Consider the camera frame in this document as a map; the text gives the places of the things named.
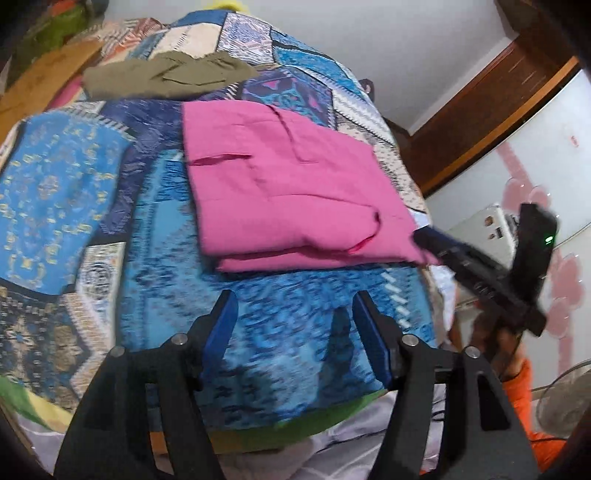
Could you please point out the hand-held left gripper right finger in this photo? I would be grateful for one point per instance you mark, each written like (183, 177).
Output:
(373, 339)

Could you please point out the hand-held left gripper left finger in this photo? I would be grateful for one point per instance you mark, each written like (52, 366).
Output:
(220, 325)

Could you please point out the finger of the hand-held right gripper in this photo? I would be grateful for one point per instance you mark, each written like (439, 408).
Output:
(436, 242)

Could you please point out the pink pants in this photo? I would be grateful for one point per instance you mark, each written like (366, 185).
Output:
(286, 194)

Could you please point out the person's right forearm orange sleeve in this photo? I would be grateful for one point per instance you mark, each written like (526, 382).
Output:
(526, 397)

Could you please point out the olive green pants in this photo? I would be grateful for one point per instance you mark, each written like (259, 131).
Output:
(175, 76)

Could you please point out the person's right hand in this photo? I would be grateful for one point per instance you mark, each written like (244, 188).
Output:
(501, 346)

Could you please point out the white power box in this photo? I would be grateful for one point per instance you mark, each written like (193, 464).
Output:
(485, 226)

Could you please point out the grey white bed sheet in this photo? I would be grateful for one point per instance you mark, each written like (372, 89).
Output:
(332, 445)

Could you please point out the standing fan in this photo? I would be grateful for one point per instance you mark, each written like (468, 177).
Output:
(561, 406)

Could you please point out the white wardrobe with pink flowers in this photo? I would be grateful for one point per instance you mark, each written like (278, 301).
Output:
(545, 157)

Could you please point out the blue patchwork blanket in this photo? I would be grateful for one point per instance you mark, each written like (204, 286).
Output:
(74, 198)

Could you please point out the yellow object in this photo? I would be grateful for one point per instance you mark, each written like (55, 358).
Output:
(228, 3)

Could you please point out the green cloth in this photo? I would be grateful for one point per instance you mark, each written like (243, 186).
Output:
(51, 23)

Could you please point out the brown wooden door frame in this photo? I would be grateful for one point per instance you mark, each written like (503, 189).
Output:
(485, 106)

